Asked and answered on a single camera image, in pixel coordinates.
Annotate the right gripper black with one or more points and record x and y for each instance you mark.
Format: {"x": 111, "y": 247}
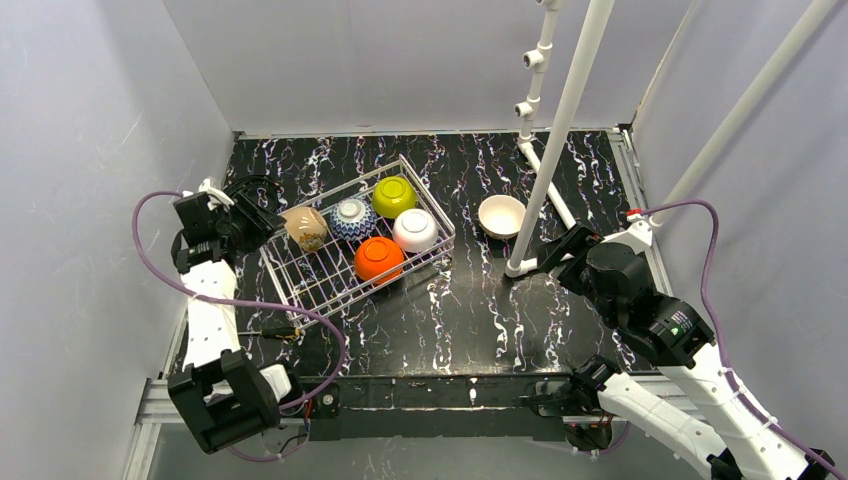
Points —
{"x": 564, "y": 252}

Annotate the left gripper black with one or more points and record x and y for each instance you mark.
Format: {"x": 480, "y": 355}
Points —
{"x": 258, "y": 221}

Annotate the cream bowl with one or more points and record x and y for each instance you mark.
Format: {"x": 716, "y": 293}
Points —
{"x": 501, "y": 216}
{"x": 306, "y": 227}
{"x": 379, "y": 259}

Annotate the red patterned bowl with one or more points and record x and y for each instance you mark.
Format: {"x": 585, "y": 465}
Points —
{"x": 352, "y": 220}

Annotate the yellow-green bowl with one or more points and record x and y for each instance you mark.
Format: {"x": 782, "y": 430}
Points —
{"x": 392, "y": 196}

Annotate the white bowl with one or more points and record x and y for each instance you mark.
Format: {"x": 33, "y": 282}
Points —
{"x": 415, "y": 231}

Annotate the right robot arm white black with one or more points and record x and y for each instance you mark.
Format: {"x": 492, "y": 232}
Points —
{"x": 734, "y": 439}

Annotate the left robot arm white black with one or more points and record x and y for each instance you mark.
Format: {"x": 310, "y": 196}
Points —
{"x": 221, "y": 395}

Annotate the yellow black screwdriver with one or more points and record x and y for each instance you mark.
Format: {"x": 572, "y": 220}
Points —
{"x": 276, "y": 333}

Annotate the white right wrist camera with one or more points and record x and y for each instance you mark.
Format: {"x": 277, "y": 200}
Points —
{"x": 638, "y": 235}

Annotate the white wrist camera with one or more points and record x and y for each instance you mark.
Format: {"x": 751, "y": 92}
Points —
{"x": 638, "y": 235}
{"x": 217, "y": 198}

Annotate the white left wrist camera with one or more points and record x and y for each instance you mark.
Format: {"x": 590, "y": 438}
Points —
{"x": 217, "y": 198}

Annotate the white wire dish rack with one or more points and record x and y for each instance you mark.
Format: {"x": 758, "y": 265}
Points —
{"x": 325, "y": 281}

